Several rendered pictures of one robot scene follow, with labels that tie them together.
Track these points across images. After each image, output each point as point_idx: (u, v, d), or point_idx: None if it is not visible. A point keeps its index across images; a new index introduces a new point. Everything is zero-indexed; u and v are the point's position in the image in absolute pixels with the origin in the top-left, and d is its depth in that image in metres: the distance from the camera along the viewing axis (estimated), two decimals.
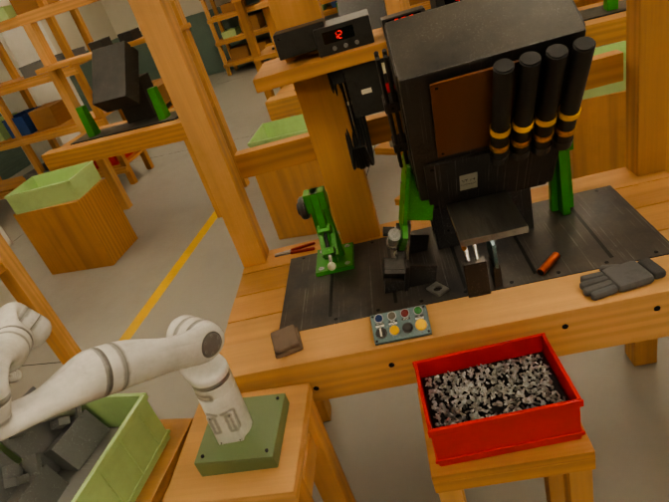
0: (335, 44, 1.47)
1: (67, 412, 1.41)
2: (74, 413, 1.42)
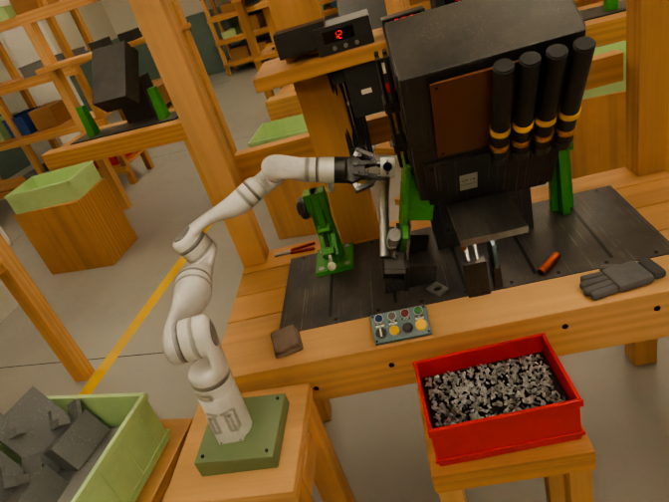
0: (335, 44, 1.47)
1: (379, 250, 1.57)
2: (380, 257, 1.56)
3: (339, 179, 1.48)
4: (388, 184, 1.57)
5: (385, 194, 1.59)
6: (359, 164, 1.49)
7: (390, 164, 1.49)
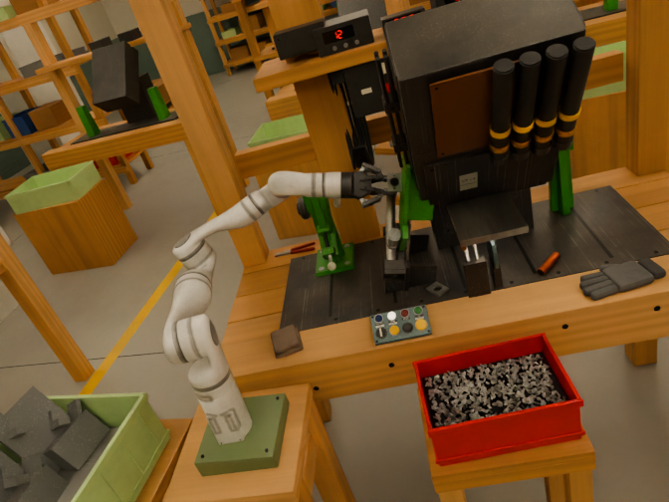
0: (335, 44, 1.47)
1: None
2: None
3: (346, 194, 1.48)
4: (395, 199, 1.57)
5: (392, 209, 1.58)
6: (366, 179, 1.49)
7: (397, 179, 1.48)
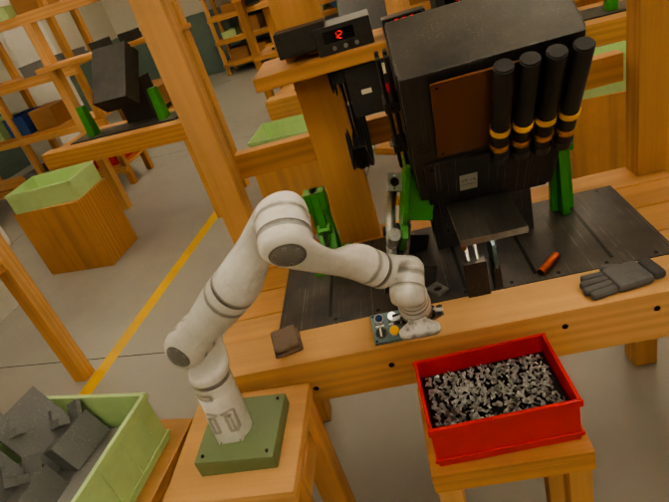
0: (335, 44, 1.47)
1: None
2: None
3: None
4: (395, 199, 1.57)
5: (392, 209, 1.58)
6: None
7: (397, 179, 1.48)
